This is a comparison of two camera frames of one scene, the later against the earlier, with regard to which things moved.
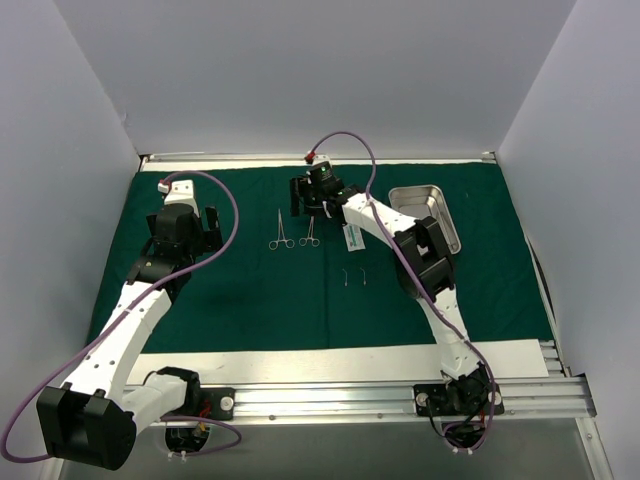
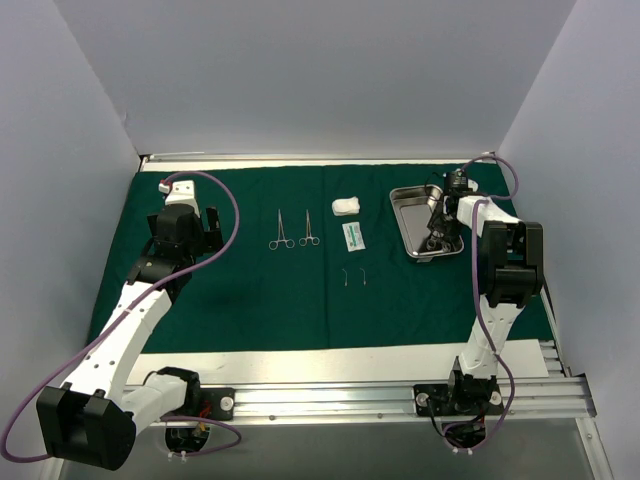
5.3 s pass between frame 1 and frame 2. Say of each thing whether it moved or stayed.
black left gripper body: stayed
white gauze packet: stayed
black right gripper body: moved
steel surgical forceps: stayed
